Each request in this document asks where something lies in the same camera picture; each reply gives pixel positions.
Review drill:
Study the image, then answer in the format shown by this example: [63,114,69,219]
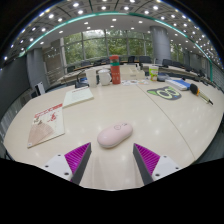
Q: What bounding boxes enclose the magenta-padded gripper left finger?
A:
[43,142,93,186]

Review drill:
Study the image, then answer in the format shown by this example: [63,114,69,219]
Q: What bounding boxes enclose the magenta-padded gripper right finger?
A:
[132,143,183,186]

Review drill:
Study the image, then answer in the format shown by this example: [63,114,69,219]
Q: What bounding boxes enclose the pink computer mouse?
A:
[96,121,134,149]

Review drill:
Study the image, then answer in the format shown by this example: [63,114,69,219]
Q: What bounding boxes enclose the cat-shaped grey green mouse pad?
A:
[146,85,183,101]

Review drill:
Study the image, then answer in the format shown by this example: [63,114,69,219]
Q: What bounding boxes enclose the red fan print booklet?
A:
[26,103,66,149]

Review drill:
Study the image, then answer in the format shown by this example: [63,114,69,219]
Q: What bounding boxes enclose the white printed document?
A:
[62,86,95,109]

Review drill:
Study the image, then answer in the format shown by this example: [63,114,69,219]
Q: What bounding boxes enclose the black gooseneck desk microphone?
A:
[74,70,89,89]

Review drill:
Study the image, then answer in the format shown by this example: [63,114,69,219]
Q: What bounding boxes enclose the colourful sticker sheet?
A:
[121,79,150,86]

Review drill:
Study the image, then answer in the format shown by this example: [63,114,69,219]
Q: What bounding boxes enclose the blue and white book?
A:
[164,78,192,92]

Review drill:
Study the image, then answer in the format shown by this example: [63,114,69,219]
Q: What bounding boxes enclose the black conference microphone console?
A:
[156,72,171,83]

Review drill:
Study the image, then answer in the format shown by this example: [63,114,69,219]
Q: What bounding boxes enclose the white lidded mug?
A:
[97,68,113,87]

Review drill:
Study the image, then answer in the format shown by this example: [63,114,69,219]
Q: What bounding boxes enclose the printed paper drink cup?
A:
[148,64,160,82]

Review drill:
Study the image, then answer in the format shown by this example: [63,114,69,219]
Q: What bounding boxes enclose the cream cardboard box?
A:
[119,64,146,81]

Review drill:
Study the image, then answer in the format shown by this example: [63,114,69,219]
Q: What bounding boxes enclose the red bottle with green band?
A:
[109,54,122,85]

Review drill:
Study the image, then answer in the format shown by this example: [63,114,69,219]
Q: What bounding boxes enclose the dark office chairs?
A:
[66,55,214,84]

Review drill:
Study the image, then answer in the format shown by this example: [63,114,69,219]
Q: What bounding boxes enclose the ceiling lights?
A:
[3,0,221,64]

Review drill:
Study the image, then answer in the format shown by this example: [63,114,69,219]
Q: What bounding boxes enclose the black microphone with yellow ring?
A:
[189,83,214,106]

